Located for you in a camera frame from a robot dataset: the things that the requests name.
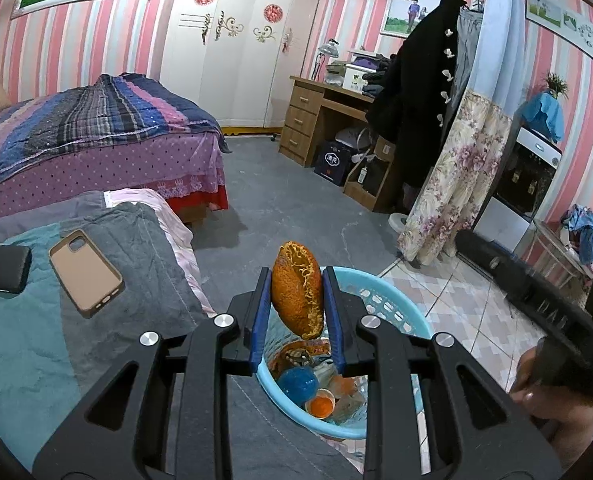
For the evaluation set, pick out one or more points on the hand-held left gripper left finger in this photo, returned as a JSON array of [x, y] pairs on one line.
[[261, 320]]

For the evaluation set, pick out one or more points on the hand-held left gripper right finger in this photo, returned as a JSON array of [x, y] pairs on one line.
[[334, 320]]

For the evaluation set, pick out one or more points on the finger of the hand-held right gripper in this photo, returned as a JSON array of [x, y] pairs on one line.
[[501, 272]]

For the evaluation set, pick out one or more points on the light blue plastic basket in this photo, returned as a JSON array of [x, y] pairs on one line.
[[376, 290]]

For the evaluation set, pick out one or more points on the blue plastic-wrapped ball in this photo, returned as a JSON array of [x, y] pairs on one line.
[[296, 385]]

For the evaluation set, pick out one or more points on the person's right hand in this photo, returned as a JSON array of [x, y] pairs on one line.
[[551, 415]]

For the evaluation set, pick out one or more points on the glass side table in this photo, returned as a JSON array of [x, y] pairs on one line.
[[551, 245]]

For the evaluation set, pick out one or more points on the clear plastic wrapper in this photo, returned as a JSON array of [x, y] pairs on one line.
[[351, 400]]

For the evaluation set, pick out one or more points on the white water dispenser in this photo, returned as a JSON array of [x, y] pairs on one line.
[[521, 185]]

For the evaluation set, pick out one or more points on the pile of blue clothes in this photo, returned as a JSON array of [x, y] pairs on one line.
[[584, 230]]

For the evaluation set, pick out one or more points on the floral curtain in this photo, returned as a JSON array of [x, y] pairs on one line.
[[456, 185]]

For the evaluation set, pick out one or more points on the white round stand base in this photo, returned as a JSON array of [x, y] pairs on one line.
[[399, 221]]

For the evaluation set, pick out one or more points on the white bottle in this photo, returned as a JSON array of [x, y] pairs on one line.
[[363, 174]]

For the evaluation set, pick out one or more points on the black box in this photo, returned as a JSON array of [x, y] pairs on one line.
[[331, 162]]

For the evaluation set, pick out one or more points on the blue cloth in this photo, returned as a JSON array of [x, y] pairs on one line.
[[546, 112]]

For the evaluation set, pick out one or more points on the beige phone case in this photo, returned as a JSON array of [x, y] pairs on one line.
[[84, 275]]

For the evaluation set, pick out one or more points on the white round appliance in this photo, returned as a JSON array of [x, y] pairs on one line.
[[351, 137]]

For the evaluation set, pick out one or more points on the black hanging coat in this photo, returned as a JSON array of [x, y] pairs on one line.
[[411, 110]]

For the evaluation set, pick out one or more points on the potted plant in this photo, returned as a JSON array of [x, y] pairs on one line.
[[556, 82]]

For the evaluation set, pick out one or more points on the wooden desk with drawers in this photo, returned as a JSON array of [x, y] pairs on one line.
[[301, 115]]

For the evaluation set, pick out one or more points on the purple dotted bed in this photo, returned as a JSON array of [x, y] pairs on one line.
[[101, 170]]

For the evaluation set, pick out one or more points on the grey hanging garment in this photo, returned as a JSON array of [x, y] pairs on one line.
[[469, 50]]

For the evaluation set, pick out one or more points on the pile of dark clothes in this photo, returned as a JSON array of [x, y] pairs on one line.
[[376, 80]]

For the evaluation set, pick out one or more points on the white wardrobe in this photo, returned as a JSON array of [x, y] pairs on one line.
[[236, 85]]

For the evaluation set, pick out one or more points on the white storage box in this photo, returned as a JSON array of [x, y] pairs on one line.
[[354, 80]]

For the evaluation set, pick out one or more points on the striped purple blue quilt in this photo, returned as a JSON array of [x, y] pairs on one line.
[[101, 115]]

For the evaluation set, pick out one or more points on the black zip case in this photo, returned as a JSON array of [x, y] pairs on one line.
[[1, 267]]

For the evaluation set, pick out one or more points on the desk lamp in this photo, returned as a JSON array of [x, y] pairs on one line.
[[329, 49]]

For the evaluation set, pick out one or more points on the small framed photo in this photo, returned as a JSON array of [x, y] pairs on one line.
[[406, 15]]

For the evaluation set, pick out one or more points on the long landscape wall picture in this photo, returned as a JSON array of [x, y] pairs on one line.
[[566, 20]]

